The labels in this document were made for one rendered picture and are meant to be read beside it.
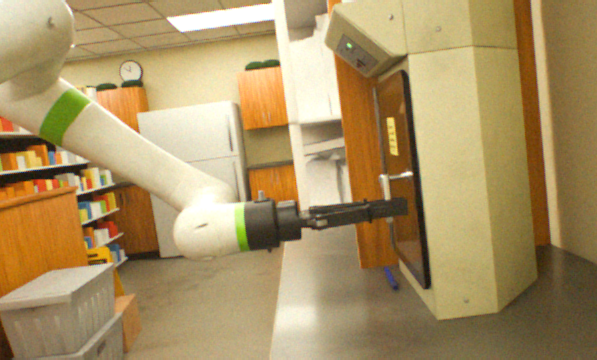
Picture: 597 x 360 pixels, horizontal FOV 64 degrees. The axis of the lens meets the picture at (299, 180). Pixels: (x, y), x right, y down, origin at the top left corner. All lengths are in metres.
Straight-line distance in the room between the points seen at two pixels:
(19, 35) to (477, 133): 0.75
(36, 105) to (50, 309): 1.93
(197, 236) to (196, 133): 5.00
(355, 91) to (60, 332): 2.13
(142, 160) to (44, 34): 0.28
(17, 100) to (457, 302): 0.87
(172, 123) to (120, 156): 4.93
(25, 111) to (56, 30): 0.18
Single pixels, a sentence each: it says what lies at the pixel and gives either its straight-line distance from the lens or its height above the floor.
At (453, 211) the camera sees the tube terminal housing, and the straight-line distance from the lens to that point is 0.87.
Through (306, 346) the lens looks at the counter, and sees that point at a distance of 0.87.
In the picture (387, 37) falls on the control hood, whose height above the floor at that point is 1.44.
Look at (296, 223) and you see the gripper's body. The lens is 0.85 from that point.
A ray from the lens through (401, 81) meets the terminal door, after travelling 0.86.
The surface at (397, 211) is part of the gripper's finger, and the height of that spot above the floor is 1.14.
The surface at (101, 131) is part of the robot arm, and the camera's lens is 0.99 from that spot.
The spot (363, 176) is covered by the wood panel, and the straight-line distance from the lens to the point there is 1.21.
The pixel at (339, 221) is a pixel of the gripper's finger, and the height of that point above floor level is 1.14.
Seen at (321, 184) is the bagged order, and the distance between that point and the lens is 2.23.
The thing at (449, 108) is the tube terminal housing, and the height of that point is 1.31.
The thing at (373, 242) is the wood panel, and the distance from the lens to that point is 1.24.
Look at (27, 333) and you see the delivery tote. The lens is 2.94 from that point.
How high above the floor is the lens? 1.30
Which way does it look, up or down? 6 degrees down
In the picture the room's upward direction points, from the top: 8 degrees counter-clockwise
